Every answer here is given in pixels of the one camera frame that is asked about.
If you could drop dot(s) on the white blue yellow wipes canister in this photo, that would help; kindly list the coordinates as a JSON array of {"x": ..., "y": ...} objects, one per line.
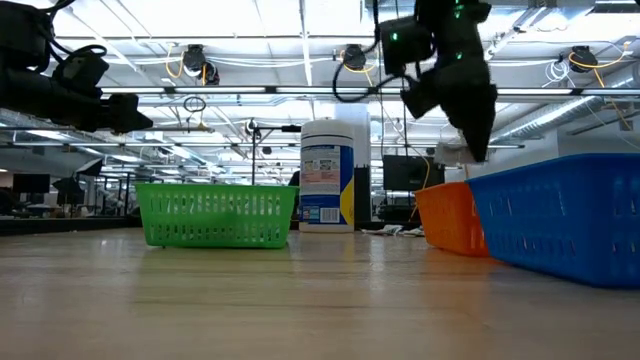
[{"x": 325, "y": 175}]

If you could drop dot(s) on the green plastic basket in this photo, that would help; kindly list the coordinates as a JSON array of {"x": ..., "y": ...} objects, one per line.
[{"x": 215, "y": 235}]

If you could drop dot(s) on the person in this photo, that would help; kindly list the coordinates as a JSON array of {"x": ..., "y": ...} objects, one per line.
[{"x": 295, "y": 180}]

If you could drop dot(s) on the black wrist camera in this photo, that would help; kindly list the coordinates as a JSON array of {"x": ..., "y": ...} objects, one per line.
[
  {"x": 80, "y": 72},
  {"x": 405, "y": 45}
]

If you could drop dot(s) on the white packet red print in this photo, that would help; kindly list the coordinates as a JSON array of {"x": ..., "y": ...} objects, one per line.
[{"x": 412, "y": 232}]

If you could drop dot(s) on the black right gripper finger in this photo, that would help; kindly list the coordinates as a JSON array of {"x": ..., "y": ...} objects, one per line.
[{"x": 477, "y": 130}]

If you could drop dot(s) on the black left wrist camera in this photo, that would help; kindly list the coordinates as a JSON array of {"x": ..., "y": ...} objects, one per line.
[{"x": 80, "y": 72}]

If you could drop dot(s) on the white packet blue print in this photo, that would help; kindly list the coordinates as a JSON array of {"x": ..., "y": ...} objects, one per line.
[{"x": 382, "y": 230}]

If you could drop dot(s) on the black monitor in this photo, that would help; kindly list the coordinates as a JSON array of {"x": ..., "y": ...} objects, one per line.
[
  {"x": 31, "y": 183},
  {"x": 410, "y": 172}
]

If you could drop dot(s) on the blue plastic basket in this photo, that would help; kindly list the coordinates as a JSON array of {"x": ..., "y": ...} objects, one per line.
[{"x": 560, "y": 220}]

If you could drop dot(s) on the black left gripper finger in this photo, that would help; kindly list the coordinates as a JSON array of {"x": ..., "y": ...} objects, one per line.
[{"x": 125, "y": 115}]

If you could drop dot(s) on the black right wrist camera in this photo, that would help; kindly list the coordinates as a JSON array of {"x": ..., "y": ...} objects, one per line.
[{"x": 405, "y": 45}]

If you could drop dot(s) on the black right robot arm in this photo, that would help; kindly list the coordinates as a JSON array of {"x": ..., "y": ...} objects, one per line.
[{"x": 450, "y": 10}]

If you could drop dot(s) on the black upright panel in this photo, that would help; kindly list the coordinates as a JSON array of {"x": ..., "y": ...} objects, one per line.
[{"x": 362, "y": 195}]

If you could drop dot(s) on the black camera stand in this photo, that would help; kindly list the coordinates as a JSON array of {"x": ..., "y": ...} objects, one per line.
[{"x": 254, "y": 150}]

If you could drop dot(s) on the orange plastic basket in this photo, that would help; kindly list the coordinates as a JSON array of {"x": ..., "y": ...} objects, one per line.
[{"x": 450, "y": 220}]

